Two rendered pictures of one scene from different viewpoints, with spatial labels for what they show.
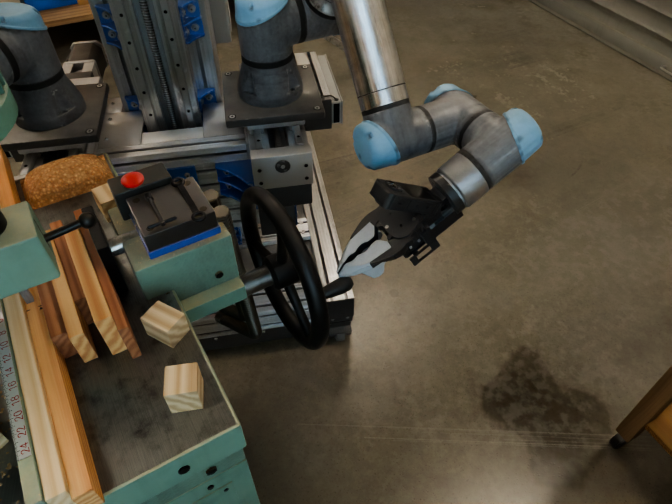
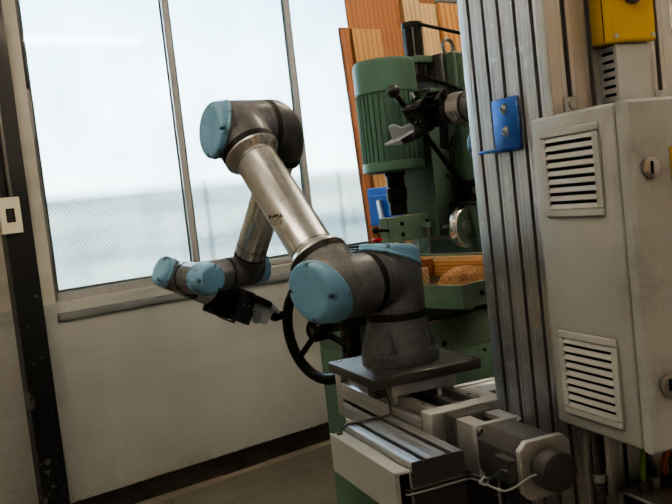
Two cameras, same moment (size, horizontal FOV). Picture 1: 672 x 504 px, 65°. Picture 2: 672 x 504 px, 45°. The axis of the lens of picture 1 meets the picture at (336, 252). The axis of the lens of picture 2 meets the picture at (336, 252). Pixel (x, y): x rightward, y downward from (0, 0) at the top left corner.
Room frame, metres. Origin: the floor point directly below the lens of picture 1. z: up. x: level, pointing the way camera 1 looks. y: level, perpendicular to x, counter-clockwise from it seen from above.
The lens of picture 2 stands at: (2.66, -0.24, 1.15)
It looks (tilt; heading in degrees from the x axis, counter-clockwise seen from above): 4 degrees down; 169
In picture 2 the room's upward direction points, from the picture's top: 6 degrees counter-clockwise
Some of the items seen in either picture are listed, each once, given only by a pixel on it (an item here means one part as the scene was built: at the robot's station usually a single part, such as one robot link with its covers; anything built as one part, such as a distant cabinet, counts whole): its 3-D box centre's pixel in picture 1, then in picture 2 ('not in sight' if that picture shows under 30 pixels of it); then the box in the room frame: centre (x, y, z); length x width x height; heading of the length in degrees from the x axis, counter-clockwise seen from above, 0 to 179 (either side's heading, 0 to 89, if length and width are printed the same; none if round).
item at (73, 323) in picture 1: (66, 292); not in sight; (0.44, 0.36, 0.93); 0.20 x 0.02 x 0.06; 31
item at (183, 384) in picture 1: (184, 387); not in sight; (0.30, 0.18, 0.92); 0.04 x 0.04 x 0.04; 10
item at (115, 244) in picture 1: (126, 242); not in sight; (0.51, 0.29, 0.95); 0.09 x 0.07 x 0.09; 31
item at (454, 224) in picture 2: not in sight; (464, 226); (0.45, 0.56, 1.02); 0.12 x 0.03 x 0.12; 121
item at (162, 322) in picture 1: (165, 324); not in sight; (0.39, 0.22, 0.92); 0.04 x 0.03 x 0.04; 61
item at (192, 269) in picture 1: (174, 243); not in sight; (0.54, 0.24, 0.92); 0.15 x 0.13 x 0.09; 31
